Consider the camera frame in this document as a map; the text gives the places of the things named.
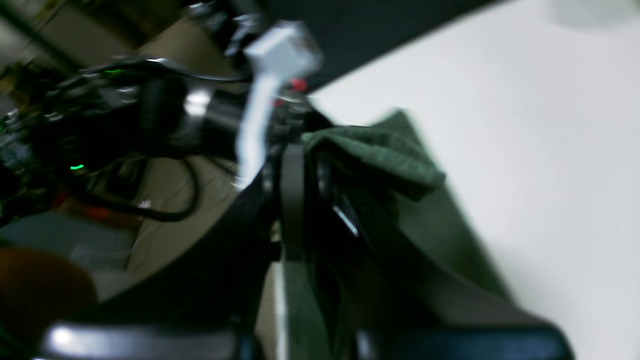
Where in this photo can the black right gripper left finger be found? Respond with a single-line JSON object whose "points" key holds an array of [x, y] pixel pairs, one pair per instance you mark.
{"points": [[203, 305]]}

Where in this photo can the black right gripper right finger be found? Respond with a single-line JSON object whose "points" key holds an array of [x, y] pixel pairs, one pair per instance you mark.
{"points": [[394, 302]]}

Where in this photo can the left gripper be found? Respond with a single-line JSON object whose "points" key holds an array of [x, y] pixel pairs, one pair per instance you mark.
{"points": [[201, 95]]}

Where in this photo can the green long sleeve shirt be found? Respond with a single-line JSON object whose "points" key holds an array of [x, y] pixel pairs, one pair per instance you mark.
{"points": [[390, 162]]}

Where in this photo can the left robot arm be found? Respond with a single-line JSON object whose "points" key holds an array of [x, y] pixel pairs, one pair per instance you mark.
{"points": [[138, 106]]}

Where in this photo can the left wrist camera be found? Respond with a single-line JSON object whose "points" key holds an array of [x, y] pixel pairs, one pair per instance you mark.
{"points": [[286, 51]]}

